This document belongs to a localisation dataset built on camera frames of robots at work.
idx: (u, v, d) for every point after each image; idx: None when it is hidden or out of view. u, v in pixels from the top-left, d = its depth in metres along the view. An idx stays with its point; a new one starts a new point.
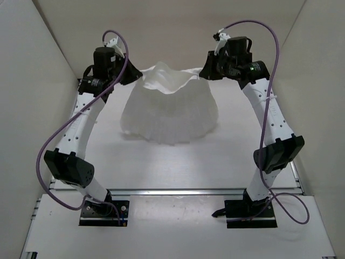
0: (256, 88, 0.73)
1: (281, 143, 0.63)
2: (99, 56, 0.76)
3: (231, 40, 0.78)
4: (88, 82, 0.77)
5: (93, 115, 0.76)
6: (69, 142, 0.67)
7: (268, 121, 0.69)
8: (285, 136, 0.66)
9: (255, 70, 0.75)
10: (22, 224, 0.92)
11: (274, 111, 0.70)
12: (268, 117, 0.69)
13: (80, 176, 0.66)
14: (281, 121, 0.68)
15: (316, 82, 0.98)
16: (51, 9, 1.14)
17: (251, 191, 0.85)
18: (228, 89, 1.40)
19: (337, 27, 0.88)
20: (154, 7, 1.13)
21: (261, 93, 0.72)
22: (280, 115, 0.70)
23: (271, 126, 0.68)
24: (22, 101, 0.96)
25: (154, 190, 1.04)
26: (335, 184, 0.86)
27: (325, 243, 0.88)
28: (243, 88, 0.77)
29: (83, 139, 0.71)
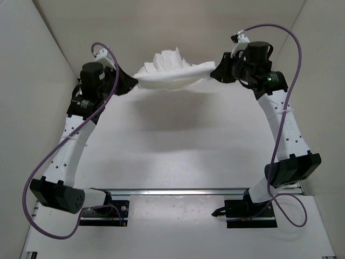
0: (272, 99, 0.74)
1: (295, 160, 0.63)
2: (87, 76, 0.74)
3: (253, 47, 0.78)
4: (77, 104, 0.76)
5: (83, 138, 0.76)
6: (56, 170, 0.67)
7: (283, 135, 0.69)
8: (300, 152, 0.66)
9: (273, 82, 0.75)
10: (22, 224, 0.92)
11: (289, 124, 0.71)
12: (284, 132, 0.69)
13: (69, 205, 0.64)
14: (296, 136, 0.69)
15: (316, 83, 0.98)
16: (50, 9, 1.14)
17: (253, 193, 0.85)
18: (229, 88, 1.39)
19: (337, 27, 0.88)
20: (154, 7, 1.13)
21: (277, 104, 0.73)
22: (296, 129, 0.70)
23: (287, 141, 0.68)
24: (22, 101, 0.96)
25: (154, 190, 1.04)
26: (335, 184, 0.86)
27: (325, 243, 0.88)
28: (260, 100, 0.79)
29: (73, 164, 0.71)
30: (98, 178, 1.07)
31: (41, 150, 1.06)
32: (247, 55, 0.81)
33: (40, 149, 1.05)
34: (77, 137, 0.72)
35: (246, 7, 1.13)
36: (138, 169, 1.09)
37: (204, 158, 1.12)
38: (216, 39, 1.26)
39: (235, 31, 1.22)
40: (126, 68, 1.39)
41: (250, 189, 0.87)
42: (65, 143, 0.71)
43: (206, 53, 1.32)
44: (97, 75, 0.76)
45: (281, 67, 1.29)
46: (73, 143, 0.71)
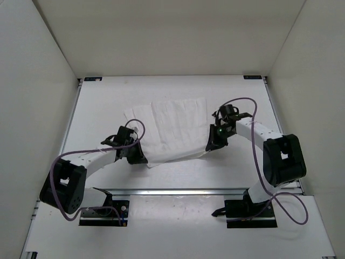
0: (242, 120, 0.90)
1: (274, 141, 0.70)
2: (125, 129, 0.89)
3: (222, 107, 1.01)
4: (109, 141, 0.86)
5: (104, 162, 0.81)
6: (81, 160, 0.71)
7: (257, 133, 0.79)
8: (276, 135, 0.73)
9: (239, 115, 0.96)
10: (22, 224, 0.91)
11: (260, 127, 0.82)
12: (256, 131, 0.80)
13: (75, 190, 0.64)
14: (268, 130, 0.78)
15: (316, 83, 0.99)
16: (51, 8, 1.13)
17: (254, 193, 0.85)
18: (229, 88, 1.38)
19: (338, 27, 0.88)
20: (155, 7, 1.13)
21: (247, 122, 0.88)
22: (266, 128, 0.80)
23: (261, 135, 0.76)
24: (22, 101, 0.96)
25: (154, 190, 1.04)
26: (336, 184, 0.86)
27: (324, 243, 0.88)
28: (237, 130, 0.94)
29: (90, 170, 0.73)
30: (99, 179, 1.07)
31: (41, 150, 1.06)
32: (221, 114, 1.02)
33: (40, 149, 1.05)
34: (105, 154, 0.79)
35: (246, 7, 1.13)
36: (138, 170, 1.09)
37: (204, 158, 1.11)
38: (216, 39, 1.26)
39: (235, 31, 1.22)
40: (126, 68, 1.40)
41: (251, 189, 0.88)
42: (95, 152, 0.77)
43: (206, 53, 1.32)
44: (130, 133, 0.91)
45: (281, 67, 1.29)
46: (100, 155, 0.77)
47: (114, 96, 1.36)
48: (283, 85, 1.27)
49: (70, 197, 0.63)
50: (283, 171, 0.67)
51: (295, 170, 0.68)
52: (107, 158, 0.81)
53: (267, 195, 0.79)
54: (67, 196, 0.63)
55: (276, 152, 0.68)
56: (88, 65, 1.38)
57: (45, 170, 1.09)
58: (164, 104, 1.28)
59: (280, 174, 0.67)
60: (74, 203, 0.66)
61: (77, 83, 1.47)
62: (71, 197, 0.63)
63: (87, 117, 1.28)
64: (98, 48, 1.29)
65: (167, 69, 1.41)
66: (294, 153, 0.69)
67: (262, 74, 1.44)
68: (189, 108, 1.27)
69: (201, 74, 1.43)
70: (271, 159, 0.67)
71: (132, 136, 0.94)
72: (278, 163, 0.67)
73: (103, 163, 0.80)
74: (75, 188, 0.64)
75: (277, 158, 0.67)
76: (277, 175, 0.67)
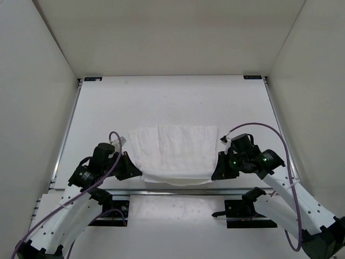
0: (276, 176, 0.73)
1: (329, 230, 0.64)
2: (99, 152, 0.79)
3: (234, 140, 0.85)
4: (80, 175, 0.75)
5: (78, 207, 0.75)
6: (43, 236, 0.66)
7: (303, 209, 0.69)
8: (328, 222, 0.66)
9: (269, 161, 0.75)
10: (22, 224, 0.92)
11: (302, 193, 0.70)
12: (301, 204, 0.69)
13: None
14: (315, 205, 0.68)
15: (316, 84, 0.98)
16: (51, 8, 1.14)
17: (264, 209, 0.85)
18: (229, 88, 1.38)
19: (338, 27, 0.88)
20: (154, 7, 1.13)
21: (283, 179, 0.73)
22: (311, 198, 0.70)
23: (309, 213, 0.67)
24: (22, 101, 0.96)
25: (154, 190, 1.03)
26: (335, 184, 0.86)
27: None
28: (263, 179, 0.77)
29: (60, 232, 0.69)
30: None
31: (41, 151, 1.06)
32: (234, 147, 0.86)
33: (40, 150, 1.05)
34: (70, 207, 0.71)
35: (246, 7, 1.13)
36: None
37: None
38: (216, 40, 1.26)
39: (235, 31, 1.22)
40: (126, 68, 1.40)
41: (257, 201, 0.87)
42: (58, 213, 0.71)
43: (206, 53, 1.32)
44: (108, 155, 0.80)
45: (281, 68, 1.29)
46: (66, 213, 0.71)
47: (114, 96, 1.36)
48: (283, 86, 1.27)
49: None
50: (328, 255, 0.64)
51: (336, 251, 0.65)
52: (78, 205, 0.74)
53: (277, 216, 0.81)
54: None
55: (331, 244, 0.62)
56: (88, 65, 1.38)
57: (45, 171, 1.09)
58: (170, 131, 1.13)
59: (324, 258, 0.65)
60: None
61: (77, 83, 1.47)
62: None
63: (87, 117, 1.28)
64: (98, 49, 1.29)
65: (167, 69, 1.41)
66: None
67: (262, 74, 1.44)
68: (198, 137, 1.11)
69: (201, 74, 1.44)
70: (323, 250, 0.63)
71: (111, 156, 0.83)
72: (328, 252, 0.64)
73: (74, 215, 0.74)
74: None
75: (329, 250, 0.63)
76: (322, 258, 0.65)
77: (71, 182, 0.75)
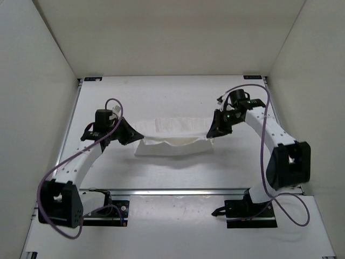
0: (253, 111, 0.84)
1: (284, 147, 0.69)
2: (99, 116, 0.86)
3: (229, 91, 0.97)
4: (90, 134, 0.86)
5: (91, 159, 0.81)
6: (67, 174, 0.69)
7: (269, 133, 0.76)
8: (287, 141, 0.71)
9: (252, 103, 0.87)
10: (22, 224, 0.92)
11: (272, 124, 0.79)
12: (267, 129, 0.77)
13: (71, 205, 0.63)
14: (280, 131, 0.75)
15: (316, 84, 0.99)
16: (51, 9, 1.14)
17: (253, 192, 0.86)
18: (229, 88, 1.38)
19: (337, 28, 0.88)
20: (154, 8, 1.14)
21: (258, 114, 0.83)
22: (278, 127, 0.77)
23: (273, 135, 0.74)
24: (22, 101, 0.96)
25: (154, 190, 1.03)
26: (335, 184, 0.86)
27: (324, 243, 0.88)
28: (246, 119, 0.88)
29: (81, 175, 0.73)
30: (99, 178, 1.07)
31: (41, 150, 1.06)
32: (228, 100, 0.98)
33: (40, 150, 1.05)
34: (88, 153, 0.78)
35: (246, 8, 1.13)
36: (138, 171, 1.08)
37: (204, 157, 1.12)
38: (216, 40, 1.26)
39: (235, 31, 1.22)
40: (126, 68, 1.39)
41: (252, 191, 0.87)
42: (77, 158, 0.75)
43: (206, 53, 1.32)
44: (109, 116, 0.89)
45: (281, 68, 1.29)
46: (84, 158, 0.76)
47: (114, 96, 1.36)
48: (283, 85, 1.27)
49: (69, 214, 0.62)
50: (289, 178, 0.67)
51: (300, 179, 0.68)
52: (92, 155, 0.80)
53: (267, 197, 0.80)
54: (66, 215, 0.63)
55: (284, 159, 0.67)
56: (87, 65, 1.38)
57: (45, 170, 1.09)
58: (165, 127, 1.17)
59: (285, 182, 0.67)
60: (76, 216, 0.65)
61: (77, 83, 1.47)
62: (70, 214, 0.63)
63: (87, 117, 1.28)
64: (98, 49, 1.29)
65: (167, 69, 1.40)
66: (303, 162, 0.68)
67: (262, 74, 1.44)
68: (195, 128, 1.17)
69: (201, 74, 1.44)
70: (277, 169, 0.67)
71: (113, 118, 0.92)
72: (285, 171, 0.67)
73: (89, 164, 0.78)
74: (70, 203, 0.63)
75: (285, 168, 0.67)
76: (283, 182, 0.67)
77: (83, 140, 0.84)
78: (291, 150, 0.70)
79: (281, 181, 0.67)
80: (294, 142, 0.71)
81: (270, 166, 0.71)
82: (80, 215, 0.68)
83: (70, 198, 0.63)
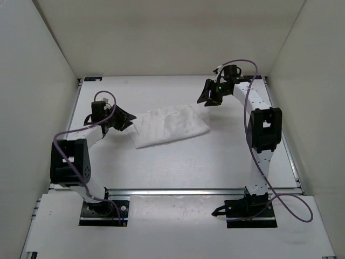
0: (240, 84, 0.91)
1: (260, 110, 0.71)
2: (95, 107, 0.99)
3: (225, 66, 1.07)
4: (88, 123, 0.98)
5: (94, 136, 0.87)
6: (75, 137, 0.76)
7: (250, 101, 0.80)
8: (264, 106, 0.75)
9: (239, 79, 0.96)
10: (22, 224, 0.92)
11: (253, 95, 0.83)
12: (249, 99, 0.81)
13: (83, 158, 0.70)
14: (259, 100, 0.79)
15: (316, 83, 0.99)
16: (51, 9, 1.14)
17: (250, 185, 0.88)
18: None
19: (337, 28, 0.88)
20: (154, 8, 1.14)
21: (244, 87, 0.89)
22: (259, 97, 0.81)
23: (252, 103, 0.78)
24: (22, 102, 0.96)
25: (154, 190, 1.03)
26: (335, 184, 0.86)
27: (325, 243, 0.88)
28: (234, 93, 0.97)
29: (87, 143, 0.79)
30: (98, 173, 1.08)
31: (41, 150, 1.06)
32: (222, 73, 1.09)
33: (40, 149, 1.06)
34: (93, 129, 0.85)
35: (246, 8, 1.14)
36: (138, 170, 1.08)
37: (204, 157, 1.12)
38: (216, 40, 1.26)
39: (235, 31, 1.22)
40: (126, 68, 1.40)
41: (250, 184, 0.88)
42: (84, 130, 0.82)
43: (206, 53, 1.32)
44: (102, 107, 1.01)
45: (281, 67, 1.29)
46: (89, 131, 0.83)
47: (114, 96, 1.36)
48: (283, 85, 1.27)
49: (81, 165, 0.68)
50: (264, 138, 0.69)
51: (274, 138, 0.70)
52: (96, 131, 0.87)
53: (262, 181, 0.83)
54: (77, 167, 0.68)
55: (261, 122, 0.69)
56: (88, 65, 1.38)
57: (45, 170, 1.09)
58: (159, 122, 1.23)
59: (261, 142, 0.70)
60: (85, 172, 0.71)
61: (77, 83, 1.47)
62: (82, 166, 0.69)
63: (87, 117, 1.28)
64: (98, 49, 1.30)
65: (167, 69, 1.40)
66: (276, 125, 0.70)
67: (262, 74, 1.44)
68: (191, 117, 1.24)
69: (201, 74, 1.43)
70: (254, 130, 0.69)
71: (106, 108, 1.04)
72: (261, 131, 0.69)
73: (92, 138, 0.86)
74: (82, 155, 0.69)
75: (261, 128, 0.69)
76: (259, 143, 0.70)
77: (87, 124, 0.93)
78: (267, 114, 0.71)
79: (257, 141, 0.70)
80: (268, 108, 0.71)
81: (249, 128, 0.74)
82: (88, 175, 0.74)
83: (82, 151, 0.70)
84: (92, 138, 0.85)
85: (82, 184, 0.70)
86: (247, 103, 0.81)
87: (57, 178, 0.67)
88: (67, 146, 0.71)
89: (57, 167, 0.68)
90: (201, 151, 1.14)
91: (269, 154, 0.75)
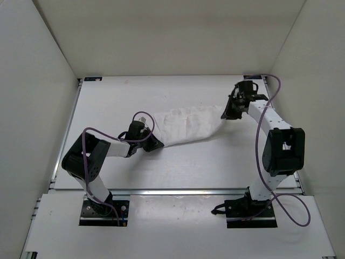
0: (256, 103, 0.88)
1: (281, 131, 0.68)
2: (134, 128, 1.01)
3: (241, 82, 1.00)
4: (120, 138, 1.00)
5: (119, 150, 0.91)
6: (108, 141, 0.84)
7: (267, 120, 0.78)
8: (284, 127, 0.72)
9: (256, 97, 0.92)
10: (22, 224, 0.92)
11: (271, 113, 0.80)
12: (266, 117, 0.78)
13: (100, 154, 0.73)
14: (278, 119, 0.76)
15: (316, 83, 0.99)
16: (51, 9, 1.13)
17: (253, 190, 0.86)
18: (229, 87, 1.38)
19: (338, 29, 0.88)
20: (155, 8, 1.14)
21: (261, 105, 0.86)
22: (278, 116, 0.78)
23: (270, 122, 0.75)
24: (22, 102, 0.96)
25: (154, 190, 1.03)
26: (335, 184, 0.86)
27: (325, 243, 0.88)
28: (250, 112, 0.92)
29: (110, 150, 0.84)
30: None
31: (41, 150, 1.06)
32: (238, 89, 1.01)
33: (40, 149, 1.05)
34: (121, 143, 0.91)
35: (245, 8, 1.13)
36: (138, 170, 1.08)
37: (205, 158, 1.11)
38: (216, 39, 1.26)
39: (235, 31, 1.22)
40: (126, 68, 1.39)
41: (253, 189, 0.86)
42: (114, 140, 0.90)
43: (206, 52, 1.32)
44: (140, 130, 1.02)
45: (281, 68, 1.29)
46: (117, 143, 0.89)
47: (114, 96, 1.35)
48: (283, 85, 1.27)
49: (93, 161, 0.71)
50: (282, 161, 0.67)
51: (295, 164, 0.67)
52: (123, 147, 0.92)
53: (267, 191, 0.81)
54: (95, 159, 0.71)
55: (279, 143, 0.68)
56: (88, 65, 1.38)
57: (45, 170, 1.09)
58: (160, 122, 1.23)
59: (279, 167, 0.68)
60: (93, 170, 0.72)
61: (77, 83, 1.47)
62: (94, 162, 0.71)
63: (87, 117, 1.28)
64: (98, 49, 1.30)
65: (167, 69, 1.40)
66: (296, 147, 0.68)
67: (262, 74, 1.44)
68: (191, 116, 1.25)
69: (201, 74, 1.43)
70: (271, 152, 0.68)
71: (143, 130, 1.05)
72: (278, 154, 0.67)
73: (117, 150, 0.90)
74: (101, 151, 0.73)
75: (279, 151, 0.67)
76: (277, 166, 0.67)
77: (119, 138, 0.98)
78: (287, 136, 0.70)
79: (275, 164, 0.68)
80: (289, 128, 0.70)
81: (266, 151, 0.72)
82: (97, 171, 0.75)
83: (101, 150, 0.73)
84: (118, 150, 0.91)
85: (85, 181, 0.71)
86: (263, 120, 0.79)
87: (68, 164, 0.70)
88: (90, 141, 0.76)
89: (71, 155, 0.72)
90: (202, 150, 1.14)
91: (282, 177, 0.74)
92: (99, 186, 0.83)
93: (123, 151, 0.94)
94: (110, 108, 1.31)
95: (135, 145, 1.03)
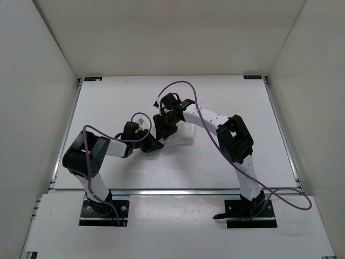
0: (188, 110, 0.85)
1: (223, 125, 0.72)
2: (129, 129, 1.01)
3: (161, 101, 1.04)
4: None
5: (116, 150, 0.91)
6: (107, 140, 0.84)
7: (207, 121, 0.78)
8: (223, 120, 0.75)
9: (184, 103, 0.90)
10: (22, 224, 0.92)
11: (206, 113, 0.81)
12: (205, 118, 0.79)
13: (100, 151, 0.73)
14: (215, 115, 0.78)
15: (316, 83, 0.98)
16: (51, 9, 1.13)
17: (243, 190, 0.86)
18: (229, 87, 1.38)
19: (338, 29, 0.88)
20: (155, 8, 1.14)
21: (192, 110, 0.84)
22: (213, 113, 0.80)
23: (211, 122, 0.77)
24: (22, 102, 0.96)
25: (154, 190, 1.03)
26: (335, 184, 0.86)
27: (325, 243, 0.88)
28: (186, 118, 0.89)
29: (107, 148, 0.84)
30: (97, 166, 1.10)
31: (41, 150, 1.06)
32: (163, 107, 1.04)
33: (39, 149, 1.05)
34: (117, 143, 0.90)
35: (245, 7, 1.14)
36: (138, 170, 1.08)
37: (205, 158, 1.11)
38: (216, 39, 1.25)
39: (235, 31, 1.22)
40: (126, 68, 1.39)
41: (245, 192, 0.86)
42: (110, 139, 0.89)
43: (206, 52, 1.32)
44: (135, 130, 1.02)
45: (281, 67, 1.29)
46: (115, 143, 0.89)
47: (114, 96, 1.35)
48: (283, 85, 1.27)
49: (94, 157, 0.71)
50: (239, 147, 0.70)
51: (247, 144, 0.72)
52: (121, 146, 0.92)
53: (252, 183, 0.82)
54: (95, 156, 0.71)
55: (228, 136, 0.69)
56: (88, 65, 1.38)
57: (45, 170, 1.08)
58: None
59: (239, 152, 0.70)
60: (94, 166, 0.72)
61: (77, 83, 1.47)
62: (94, 158, 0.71)
63: (87, 117, 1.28)
64: (98, 48, 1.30)
65: (167, 69, 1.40)
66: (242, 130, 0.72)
67: (262, 74, 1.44)
68: None
69: (201, 74, 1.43)
70: (226, 145, 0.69)
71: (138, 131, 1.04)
72: (232, 144, 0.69)
73: (114, 150, 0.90)
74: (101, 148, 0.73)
75: (230, 141, 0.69)
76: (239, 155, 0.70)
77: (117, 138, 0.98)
78: (229, 124, 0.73)
79: (236, 155, 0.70)
80: (228, 119, 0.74)
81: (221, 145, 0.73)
82: (97, 167, 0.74)
83: (101, 147, 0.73)
84: (115, 149, 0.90)
85: (87, 177, 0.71)
86: (206, 124, 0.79)
87: (69, 162, 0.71)
88: (90, 138, 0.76)
89: (72, 152, 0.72)
90: (202, 150, 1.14)
91: (249, 158, 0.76)
92: (99, 184, 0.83)
93: (120, 151, 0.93)
94: (110, 108, 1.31)
95: (131, 146, 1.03)
